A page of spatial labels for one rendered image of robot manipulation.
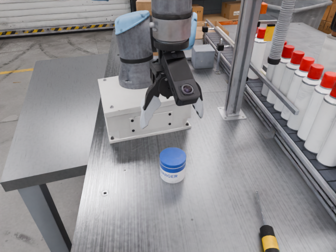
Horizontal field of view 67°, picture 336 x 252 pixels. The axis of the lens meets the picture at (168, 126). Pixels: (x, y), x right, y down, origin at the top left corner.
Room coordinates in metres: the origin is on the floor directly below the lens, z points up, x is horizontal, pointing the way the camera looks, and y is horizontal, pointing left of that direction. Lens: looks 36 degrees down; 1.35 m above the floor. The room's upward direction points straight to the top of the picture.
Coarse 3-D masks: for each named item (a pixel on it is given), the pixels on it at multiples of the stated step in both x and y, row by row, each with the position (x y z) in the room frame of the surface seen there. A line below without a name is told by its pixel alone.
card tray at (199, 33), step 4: (200, 24) 1.99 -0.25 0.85; (208, 24) 2.00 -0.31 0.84; (216, 24) 1.99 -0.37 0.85; (220, 24) 1.90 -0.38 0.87; (196, 28) 1.93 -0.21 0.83; (200, 28) 1.93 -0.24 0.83; (220, 28) 1.88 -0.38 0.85; (224, 28) 1.80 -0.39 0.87; (196, 32) 1.83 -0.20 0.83; (200, 32) 1.83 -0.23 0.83; (224, 32) 1.79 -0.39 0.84; (228, 32) 1.71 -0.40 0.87; (196, 36) 1.73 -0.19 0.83; (200, 36) 1.73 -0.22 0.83
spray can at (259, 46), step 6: (258, 30) 1.00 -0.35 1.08; (264, 30) 0.99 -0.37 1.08; (258, 36) 0.99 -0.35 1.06; (258, 42) 0.98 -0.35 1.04; (264, 42) 0.98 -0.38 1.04; (258, 48) 0.98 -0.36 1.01; (264, 48) 0.98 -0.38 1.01; (252, 54) 0.99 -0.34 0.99; (258, 54) 0.98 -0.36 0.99; (252, 60) 0.98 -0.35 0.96; (258, 60) 0.98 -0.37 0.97; (258, 66) 0.98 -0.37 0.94; (252, 72) 0.98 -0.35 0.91; (252, 78) 0.98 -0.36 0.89
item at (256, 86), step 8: (208, 32) 1.66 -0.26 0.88; (216, 40) 1.50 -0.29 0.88; (224, 48) 1.36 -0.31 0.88; (224, 56) 1.25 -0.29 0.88; (248, 80) 0.97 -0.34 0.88; (256, 80) 0.97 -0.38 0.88; (256, 88) 0.90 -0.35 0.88; (264, 104) 0.78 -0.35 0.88; (272, 112) 0.72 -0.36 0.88; (280, 120) 0.68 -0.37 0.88; (288, 128) 0.63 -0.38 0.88; (296, 136) 0.59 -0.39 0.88; (296, 144) 0.56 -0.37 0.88; (304, 152) 0.52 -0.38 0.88; (312, 160) 0.49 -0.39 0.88; (320, 168) 0.46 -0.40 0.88; (328, 168) 0.46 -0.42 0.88; (328, 176) 0.43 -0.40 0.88; (328, 184) 0.41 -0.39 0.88
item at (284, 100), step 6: (210, 24) 1.55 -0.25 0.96; (216, 30) 1.42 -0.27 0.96; (222, 36) 1.31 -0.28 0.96; (228, 42) 1.21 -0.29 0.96; (252, 66) 0.92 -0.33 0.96; (258, 72) 0.87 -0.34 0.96; (264, 78) 0.82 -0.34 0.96; (270, 84) 0.77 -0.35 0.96; (276, 90) 0.73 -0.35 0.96; (282, 96) 0.69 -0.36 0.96; (282, 102) 0.68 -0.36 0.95; (288, 102) 0.65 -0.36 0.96; (288, 108) 0.64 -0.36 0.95; (294, 108) 0.62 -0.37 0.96; (294, 114) 0.61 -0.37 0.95
